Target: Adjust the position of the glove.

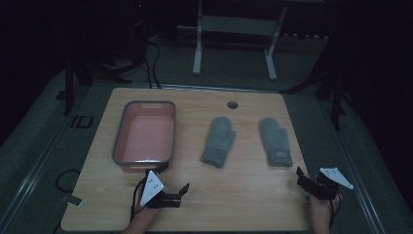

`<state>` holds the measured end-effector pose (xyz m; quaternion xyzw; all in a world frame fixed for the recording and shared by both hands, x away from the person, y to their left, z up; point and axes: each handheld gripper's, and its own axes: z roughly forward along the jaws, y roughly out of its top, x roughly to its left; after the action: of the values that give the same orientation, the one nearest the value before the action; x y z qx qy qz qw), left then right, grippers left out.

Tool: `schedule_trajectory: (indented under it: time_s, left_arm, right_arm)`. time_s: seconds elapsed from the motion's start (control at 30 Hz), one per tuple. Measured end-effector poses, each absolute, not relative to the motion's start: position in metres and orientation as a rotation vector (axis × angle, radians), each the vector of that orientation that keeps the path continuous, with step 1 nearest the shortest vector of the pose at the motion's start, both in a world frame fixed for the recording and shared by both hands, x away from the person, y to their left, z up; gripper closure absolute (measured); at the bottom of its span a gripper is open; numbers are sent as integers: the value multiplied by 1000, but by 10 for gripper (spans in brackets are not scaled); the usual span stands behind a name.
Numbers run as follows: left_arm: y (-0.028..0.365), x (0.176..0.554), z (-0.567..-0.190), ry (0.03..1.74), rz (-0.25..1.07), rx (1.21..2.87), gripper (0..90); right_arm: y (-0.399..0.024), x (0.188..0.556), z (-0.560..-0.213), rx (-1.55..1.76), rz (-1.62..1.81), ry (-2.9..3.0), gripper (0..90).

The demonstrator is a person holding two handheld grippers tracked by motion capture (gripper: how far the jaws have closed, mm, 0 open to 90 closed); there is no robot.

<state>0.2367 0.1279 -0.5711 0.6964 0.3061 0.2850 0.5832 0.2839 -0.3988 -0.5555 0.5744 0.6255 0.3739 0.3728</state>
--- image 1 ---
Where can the person's left hand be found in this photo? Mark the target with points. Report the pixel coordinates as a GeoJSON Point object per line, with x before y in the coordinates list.
{"type": "Point", "coordinates": [147, 211]}

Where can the person's right hand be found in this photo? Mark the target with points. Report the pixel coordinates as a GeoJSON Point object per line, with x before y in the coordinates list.
{"type": "Point", "coordinates": [321, 206]}

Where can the plain grey mitten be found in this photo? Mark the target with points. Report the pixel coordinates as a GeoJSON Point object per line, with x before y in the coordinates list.
{"type": "Point", "coordinates": [217, 139]}

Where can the white metal desk frame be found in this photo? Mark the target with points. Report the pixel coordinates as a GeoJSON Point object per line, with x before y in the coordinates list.
{"type": "Point", "coordinates": [235, 25]}

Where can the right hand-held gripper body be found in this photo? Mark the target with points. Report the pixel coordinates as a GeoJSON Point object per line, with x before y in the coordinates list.
{"type": "Point", "coordinates": [334, 178]}

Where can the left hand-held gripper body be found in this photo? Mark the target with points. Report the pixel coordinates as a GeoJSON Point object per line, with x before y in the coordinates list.
{"type": "Point", "coordinates": [151, 187]}

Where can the grey mitten with label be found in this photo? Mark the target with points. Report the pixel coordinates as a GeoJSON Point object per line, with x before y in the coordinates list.
{"type": "Point", "coordinates": [274, 139]}

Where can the black metal stand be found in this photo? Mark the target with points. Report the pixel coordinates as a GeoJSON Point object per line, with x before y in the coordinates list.
{"type": "Point", "coordinates": [68, 87]}
{"type": "Point", "coordinates": [337, 104]}

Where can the grey tape piece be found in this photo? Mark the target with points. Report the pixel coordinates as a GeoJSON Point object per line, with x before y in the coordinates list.
{"type": "Point", "coordinates": [74, 200]}

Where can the pink basin with grey rim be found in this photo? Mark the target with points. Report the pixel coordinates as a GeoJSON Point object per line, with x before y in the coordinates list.
{"type": "Point", "coordinates": [146, 133]}

